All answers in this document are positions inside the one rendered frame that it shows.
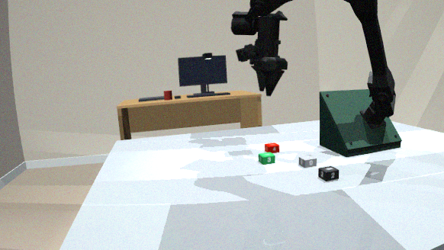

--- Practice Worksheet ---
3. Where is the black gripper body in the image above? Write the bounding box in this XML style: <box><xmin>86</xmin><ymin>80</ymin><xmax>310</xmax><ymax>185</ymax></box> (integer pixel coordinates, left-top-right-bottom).
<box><xmin>249</xmin><ymin>35</ymin><xmax>288</xmax><ymax>71</ymax></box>

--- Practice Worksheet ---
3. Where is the red block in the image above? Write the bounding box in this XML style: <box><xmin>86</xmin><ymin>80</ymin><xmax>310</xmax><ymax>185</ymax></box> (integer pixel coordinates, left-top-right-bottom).
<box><xmin>264</xmin><ymin>143</ymin><xmax>280</xmax><ymax>153</ymax></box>

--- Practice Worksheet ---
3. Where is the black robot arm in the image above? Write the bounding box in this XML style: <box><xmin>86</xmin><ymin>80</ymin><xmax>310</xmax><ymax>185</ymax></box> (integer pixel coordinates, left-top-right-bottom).
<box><xmin>230</xmin><ymin>0</ymin><xmax>396</xmax><ymax>129</ymax></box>

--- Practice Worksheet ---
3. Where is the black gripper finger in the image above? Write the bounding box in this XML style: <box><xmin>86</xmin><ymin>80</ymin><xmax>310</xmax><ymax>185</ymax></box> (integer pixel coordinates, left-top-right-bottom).
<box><xmin>259</xmin><ymin>69</ymin><xmax>284</xmax><ymax>97</ymax></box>
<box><xmin>251</xmin><ymin>66</ymin><xmax>265</xmax><ymax>91</ymax></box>

